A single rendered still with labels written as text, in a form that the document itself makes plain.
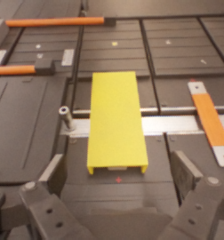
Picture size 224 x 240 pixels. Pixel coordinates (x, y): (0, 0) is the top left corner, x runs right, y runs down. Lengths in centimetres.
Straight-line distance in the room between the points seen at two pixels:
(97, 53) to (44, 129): 19
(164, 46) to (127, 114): 21
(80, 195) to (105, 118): 10
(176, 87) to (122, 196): 21
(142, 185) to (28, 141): 16
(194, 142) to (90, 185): 15
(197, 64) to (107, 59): 17
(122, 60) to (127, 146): 19
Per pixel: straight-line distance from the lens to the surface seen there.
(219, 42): 46
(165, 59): 37
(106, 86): 27
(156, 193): 22
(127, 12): 51
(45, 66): 33
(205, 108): 31
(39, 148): 25
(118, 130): 22
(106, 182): 23
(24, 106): 30
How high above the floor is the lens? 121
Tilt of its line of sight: 55 degrees down
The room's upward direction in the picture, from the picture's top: 2 degrees counter-clockwise
